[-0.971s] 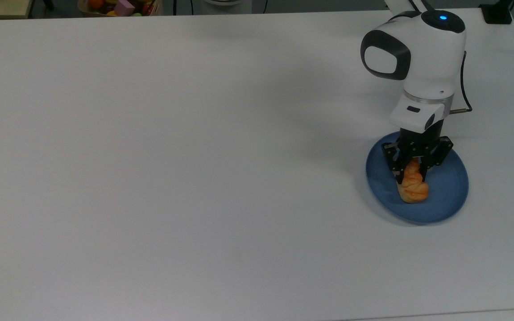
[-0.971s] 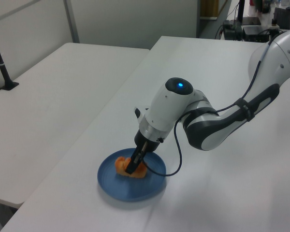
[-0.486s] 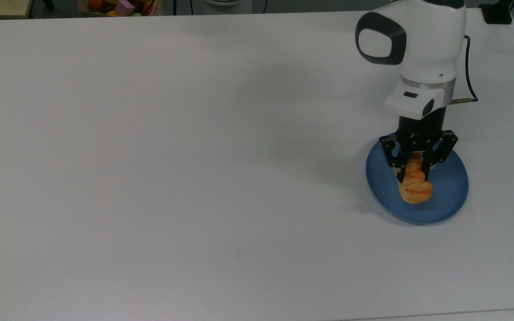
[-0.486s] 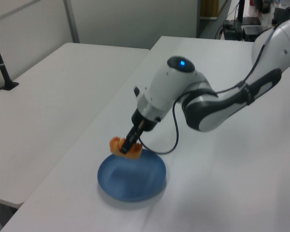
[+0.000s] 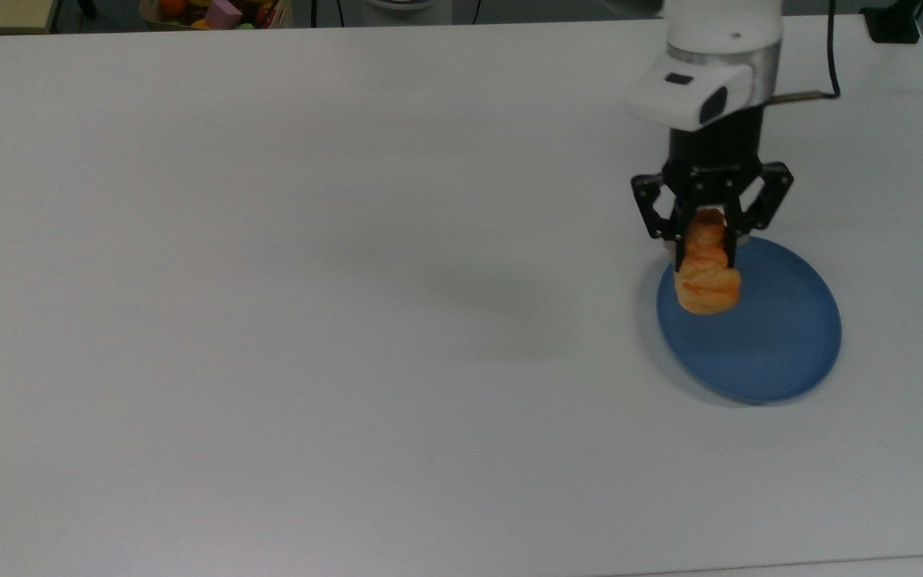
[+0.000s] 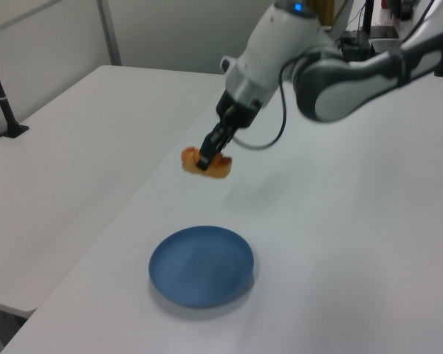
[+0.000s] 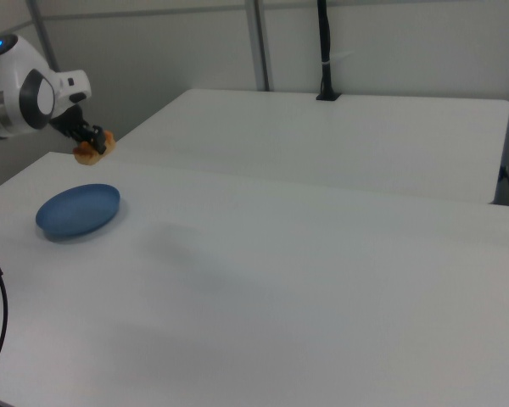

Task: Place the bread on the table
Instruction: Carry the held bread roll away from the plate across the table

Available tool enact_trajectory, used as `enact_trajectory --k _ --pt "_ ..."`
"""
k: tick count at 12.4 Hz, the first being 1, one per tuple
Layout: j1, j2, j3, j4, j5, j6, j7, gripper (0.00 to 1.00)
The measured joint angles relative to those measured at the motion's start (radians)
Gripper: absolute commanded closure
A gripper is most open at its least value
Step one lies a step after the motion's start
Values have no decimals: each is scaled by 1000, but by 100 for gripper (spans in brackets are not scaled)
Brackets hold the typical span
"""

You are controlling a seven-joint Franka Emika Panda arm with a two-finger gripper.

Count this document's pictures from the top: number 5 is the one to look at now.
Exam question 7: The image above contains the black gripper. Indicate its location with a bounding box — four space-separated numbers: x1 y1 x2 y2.
631 107 796 270

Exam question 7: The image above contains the golden brown bread roll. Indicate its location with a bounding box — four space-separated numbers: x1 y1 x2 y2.
673 209 743 316

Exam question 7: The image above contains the blue round plate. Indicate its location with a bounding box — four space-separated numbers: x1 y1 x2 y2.
655 235 843 405

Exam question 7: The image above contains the black table clamp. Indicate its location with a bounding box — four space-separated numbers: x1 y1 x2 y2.
860 0 923 44

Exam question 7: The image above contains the basket of toy fruit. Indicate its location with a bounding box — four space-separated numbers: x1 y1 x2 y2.
139 0 295 31

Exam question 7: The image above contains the pink toy block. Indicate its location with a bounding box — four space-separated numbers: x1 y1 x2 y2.
205 0 244 30

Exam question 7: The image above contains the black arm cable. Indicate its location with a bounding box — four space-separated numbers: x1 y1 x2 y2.
766 0 844 106

